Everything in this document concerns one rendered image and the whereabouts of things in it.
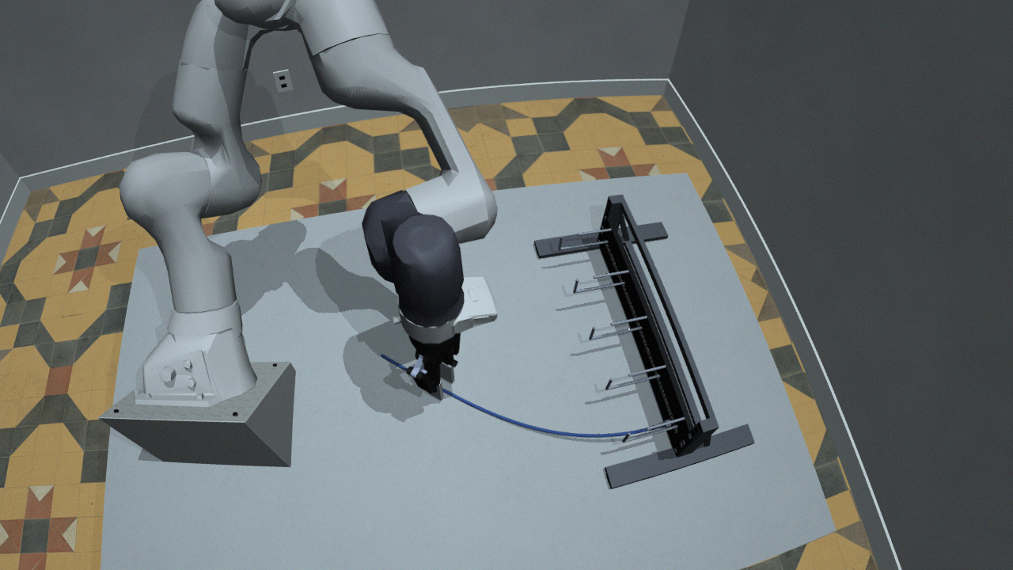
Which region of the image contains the black patch panel rack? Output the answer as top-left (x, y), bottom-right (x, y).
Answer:
top-left (534, 195), bottom-right (755, 488)

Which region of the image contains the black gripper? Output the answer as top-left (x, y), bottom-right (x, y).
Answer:
top-left (406, 333), bottom-right (461, 400)

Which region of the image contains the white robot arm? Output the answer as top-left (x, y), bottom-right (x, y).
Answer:
top-left (120, 0), bottom-right (498, 407)

